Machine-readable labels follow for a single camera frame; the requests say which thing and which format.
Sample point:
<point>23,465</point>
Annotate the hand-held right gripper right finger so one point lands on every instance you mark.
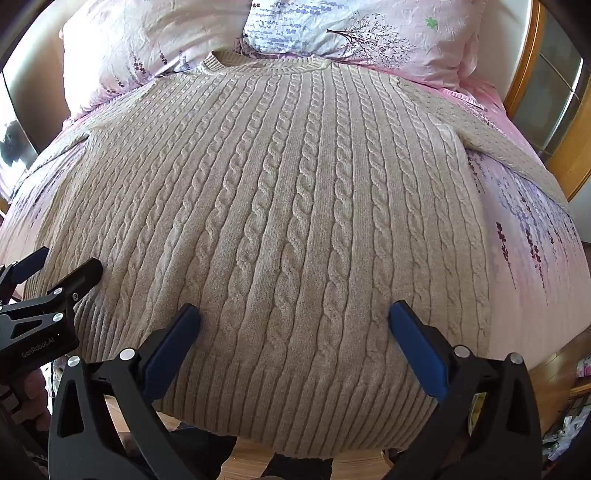
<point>419,350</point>

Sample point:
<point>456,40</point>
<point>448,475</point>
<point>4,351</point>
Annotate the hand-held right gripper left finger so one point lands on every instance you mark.
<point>171,348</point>

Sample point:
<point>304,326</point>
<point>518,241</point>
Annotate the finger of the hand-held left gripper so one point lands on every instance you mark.
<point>23,272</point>
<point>76,281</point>

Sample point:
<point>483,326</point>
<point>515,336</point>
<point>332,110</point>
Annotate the person's left hand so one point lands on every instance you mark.
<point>34,394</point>

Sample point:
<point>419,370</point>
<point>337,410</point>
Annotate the pink floral bed cover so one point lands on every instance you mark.
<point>517,240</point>

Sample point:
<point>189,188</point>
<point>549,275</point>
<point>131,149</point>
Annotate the colourful clutter pile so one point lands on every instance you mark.
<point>568,415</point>

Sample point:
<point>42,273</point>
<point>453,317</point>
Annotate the grey glossy cabinet door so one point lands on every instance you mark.
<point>23,101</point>

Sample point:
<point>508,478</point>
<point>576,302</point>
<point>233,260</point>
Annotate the pale pink floral pillow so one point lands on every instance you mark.
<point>129,46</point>

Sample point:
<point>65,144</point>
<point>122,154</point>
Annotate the wooden headboard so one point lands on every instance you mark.
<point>554,92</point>

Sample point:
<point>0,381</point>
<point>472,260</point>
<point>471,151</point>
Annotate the white blue-flowered tree-print pillow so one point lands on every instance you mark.
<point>332,23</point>

